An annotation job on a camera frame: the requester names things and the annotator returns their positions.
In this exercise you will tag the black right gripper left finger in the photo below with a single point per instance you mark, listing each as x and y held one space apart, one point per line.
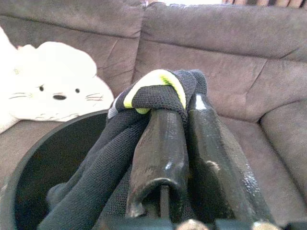
160 148

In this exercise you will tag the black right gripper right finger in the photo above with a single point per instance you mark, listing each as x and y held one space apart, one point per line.
216 167

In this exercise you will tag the black mesh shirt yellow trim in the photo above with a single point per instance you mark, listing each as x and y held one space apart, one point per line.
108 155

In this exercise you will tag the black plastic bucket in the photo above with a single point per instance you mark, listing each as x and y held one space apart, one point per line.
48 155

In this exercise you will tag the brown grey fabric sofa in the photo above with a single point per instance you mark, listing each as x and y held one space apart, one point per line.
216 48

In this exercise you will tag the white seal plush cushion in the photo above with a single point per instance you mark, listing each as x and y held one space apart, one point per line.
55 72

